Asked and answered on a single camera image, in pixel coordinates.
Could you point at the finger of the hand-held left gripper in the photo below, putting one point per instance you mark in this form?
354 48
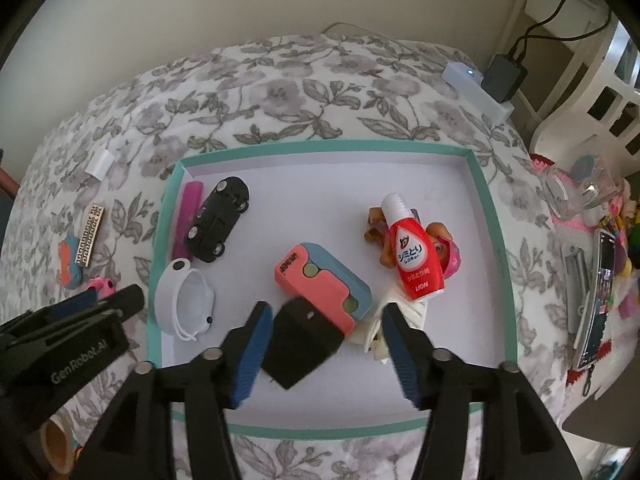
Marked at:
70 305
125 300

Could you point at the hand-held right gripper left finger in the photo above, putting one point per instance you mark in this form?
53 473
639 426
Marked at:
252 350

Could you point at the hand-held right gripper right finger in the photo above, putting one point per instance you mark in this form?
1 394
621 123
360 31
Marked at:
400 355

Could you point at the black charger adapter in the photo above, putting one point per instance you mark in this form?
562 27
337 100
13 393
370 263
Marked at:
300 345

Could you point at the orange blue case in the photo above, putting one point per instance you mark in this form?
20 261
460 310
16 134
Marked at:
310 280

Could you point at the red bottle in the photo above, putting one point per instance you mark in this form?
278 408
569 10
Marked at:
412 255

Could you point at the magenta tube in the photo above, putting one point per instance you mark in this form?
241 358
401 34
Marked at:
187 210

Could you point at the brown dog toy figure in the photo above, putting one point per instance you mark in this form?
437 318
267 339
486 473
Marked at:
447 255

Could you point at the black toy car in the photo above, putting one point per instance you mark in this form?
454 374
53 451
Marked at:
215 220

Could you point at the white tray teal rim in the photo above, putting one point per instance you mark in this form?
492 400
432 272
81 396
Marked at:
350 200

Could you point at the pink watch band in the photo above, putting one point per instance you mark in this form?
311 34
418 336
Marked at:
102 285

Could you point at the small orange blue toy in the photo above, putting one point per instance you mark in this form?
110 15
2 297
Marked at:
67 270

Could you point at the white plastic piece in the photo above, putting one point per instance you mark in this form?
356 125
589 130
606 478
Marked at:
367 335

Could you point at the white watch band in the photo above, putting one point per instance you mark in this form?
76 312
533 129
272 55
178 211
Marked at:
165 300

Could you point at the tape roll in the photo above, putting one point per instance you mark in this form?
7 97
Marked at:
50 427

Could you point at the patterned metal bar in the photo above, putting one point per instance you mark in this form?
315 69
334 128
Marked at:
90 235

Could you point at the small white box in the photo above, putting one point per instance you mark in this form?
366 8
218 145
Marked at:
100 162

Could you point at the metal clip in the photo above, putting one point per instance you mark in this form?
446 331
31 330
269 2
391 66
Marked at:
575 285

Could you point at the smartphone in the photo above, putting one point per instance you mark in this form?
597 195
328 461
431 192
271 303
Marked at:
595 305

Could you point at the pink white knitted mat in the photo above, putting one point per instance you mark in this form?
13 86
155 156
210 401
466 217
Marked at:
570 227

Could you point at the clear plastic cup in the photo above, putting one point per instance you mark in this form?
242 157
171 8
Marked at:
585 195

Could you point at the pile of colourful small toys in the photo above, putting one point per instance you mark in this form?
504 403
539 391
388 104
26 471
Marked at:
630 255

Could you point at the floral blanket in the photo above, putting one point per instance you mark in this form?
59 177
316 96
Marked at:
300 100

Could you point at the white power strip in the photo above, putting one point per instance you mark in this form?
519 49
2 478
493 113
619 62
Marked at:
460 77

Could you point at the black plugged adapter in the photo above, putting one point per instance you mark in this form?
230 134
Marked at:
505 80

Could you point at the white wooden furniture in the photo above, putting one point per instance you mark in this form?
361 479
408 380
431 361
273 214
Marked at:
600 110

